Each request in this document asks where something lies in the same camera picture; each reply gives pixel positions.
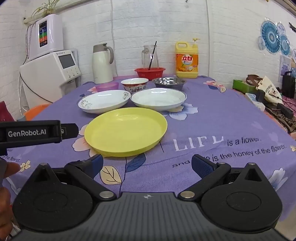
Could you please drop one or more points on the person's left hand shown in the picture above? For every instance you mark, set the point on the person's left hand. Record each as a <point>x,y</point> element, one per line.
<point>7,197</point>

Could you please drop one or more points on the white plate with blue rim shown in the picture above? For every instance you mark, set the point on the white plate with blue rim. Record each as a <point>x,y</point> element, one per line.
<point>158,98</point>

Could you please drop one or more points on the ceramic bowl with red pattern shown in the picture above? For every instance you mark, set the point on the ceramic bowl with red pattern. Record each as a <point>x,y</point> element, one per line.
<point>134,85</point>

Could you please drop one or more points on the purple plastic bowl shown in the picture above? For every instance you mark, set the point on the purple plastic bowl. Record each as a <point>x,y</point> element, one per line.
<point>107,87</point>

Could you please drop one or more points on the black stirrer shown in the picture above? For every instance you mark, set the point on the black stirrer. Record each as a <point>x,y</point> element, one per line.
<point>152,56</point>

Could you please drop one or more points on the yellow detergent bottle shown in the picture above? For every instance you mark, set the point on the yellow detergent bottle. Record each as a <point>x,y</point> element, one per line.
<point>186,62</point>

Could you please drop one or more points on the yellow plastic plate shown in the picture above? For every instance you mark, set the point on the yellow plastic plate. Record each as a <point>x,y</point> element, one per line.
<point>126,131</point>

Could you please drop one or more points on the small blue paper fan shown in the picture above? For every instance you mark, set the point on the small blue paper fan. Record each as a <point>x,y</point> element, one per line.
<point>285,45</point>

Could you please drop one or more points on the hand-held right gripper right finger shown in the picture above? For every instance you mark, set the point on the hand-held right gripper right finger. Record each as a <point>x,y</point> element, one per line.
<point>201,165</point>

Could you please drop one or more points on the stainless steel bowl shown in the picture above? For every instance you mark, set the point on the stainless steel bowl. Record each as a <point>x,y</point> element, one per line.
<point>168,83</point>

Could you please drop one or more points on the clear glass pitcher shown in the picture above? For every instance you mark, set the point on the clear glass pitcher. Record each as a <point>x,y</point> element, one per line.
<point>153,58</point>

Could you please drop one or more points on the green box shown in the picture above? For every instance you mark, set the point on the green box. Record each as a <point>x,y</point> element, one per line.
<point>241,85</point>

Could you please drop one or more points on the white appliance with screen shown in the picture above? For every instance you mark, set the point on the white appliance with screen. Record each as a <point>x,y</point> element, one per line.
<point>46,76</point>

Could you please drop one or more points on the black bag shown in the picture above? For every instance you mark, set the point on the black bag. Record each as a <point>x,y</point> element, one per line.
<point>289,85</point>

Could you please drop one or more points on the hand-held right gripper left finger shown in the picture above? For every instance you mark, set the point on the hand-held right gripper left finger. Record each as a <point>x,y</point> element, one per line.
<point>97,163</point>

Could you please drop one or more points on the beige tote bag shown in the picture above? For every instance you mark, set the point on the beige tote bag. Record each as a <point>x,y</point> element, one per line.
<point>269,89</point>

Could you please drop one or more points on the white water purifier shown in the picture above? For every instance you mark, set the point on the white water purifier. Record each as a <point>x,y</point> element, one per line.
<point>52,34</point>

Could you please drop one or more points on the green potted plant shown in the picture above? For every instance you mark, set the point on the green potted plant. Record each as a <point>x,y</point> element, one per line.
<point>45,7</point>

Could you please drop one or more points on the purple floral tablecloth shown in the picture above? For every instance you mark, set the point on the purple floral tablecloth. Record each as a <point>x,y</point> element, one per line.
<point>219,120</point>

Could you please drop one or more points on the dark red cloth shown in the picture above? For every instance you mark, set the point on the dark red cloth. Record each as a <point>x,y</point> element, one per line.
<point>6,112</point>

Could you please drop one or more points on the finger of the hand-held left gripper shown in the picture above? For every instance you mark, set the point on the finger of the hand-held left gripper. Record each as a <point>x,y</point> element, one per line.
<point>69,131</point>

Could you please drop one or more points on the white thermos jug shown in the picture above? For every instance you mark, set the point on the white thermos jug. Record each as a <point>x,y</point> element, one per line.
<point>101,67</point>

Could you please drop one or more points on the white plate with floral pattern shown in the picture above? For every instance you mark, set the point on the white plate with floral pattern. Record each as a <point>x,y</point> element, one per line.
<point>104,102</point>

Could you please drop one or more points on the wall poster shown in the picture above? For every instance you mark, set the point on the wall poster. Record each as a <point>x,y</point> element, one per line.
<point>285,66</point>

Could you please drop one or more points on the orange plastic stool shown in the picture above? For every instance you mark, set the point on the orange plastic stool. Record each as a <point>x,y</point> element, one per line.
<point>34,111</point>

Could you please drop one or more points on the red plastic basket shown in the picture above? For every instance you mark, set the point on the red plastic basket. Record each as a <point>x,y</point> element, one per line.
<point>150,73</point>

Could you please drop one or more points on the large blue paper fan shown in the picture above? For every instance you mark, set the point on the large blue paper fan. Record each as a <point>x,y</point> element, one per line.
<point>270,34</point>

